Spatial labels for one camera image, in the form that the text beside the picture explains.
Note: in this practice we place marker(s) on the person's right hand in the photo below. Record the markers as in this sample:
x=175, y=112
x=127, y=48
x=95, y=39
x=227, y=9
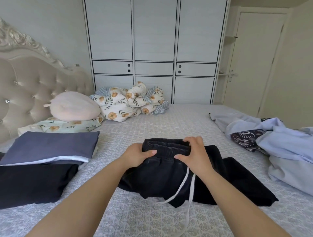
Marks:
x=196, y=156

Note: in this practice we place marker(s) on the person's left hand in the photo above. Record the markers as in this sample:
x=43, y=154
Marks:
x=136, y=156

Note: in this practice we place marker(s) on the bed with grey patterned sheet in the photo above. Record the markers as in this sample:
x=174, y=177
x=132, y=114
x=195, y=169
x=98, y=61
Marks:
x=161, y=119

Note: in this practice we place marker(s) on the dark purple patterned garment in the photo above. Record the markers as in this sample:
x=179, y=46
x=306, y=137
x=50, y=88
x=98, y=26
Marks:
x=247, y=139

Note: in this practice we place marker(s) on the white printed t-shirt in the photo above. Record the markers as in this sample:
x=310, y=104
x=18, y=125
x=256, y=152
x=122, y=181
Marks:
x=58, y=160

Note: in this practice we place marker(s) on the grey printed t-shirt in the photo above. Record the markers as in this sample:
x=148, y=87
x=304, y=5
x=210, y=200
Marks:
x=49, y=145

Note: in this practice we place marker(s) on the light blue hooded jacket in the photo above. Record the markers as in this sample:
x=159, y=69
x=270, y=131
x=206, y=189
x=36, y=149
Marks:
x=288, y=151

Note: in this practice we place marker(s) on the black shorts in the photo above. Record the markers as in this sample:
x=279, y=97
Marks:
x=34, y=183

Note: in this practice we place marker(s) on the person's right forearm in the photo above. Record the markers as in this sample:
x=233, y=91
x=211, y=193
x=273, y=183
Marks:
x=239, y=210

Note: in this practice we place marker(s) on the person's left forearm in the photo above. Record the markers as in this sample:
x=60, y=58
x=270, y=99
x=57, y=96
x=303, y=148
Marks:
x=73, y=210

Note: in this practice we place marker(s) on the floral bunched quilt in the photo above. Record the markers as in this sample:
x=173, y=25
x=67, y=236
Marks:
x=160, y=105

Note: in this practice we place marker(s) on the pink plush pillow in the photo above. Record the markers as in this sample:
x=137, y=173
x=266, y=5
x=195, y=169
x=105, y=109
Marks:
x=73, y=106

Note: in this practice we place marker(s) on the floral pillow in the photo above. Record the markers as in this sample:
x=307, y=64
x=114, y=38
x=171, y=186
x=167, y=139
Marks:
x=58, y=126

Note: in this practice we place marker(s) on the white door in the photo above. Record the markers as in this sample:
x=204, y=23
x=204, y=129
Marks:
x=254, y=58

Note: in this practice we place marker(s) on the white wardrobe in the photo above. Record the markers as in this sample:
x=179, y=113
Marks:
x=156, y=39

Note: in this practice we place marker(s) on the beige tufted headboard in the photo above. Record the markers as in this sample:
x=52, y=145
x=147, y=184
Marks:
x=29, y=83

